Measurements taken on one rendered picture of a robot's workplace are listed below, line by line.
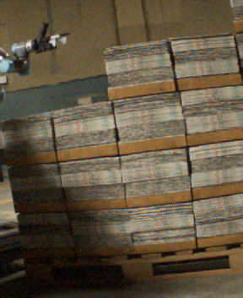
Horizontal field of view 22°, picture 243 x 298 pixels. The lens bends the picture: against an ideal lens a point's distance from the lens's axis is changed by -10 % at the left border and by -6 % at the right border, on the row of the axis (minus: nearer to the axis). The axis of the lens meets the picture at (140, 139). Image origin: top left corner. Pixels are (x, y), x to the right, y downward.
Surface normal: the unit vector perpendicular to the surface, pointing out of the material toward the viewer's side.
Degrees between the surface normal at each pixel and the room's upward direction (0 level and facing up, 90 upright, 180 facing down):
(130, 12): 90
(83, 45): 90
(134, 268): 90
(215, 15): 90
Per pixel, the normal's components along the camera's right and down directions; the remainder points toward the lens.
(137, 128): -0.24, 0.08
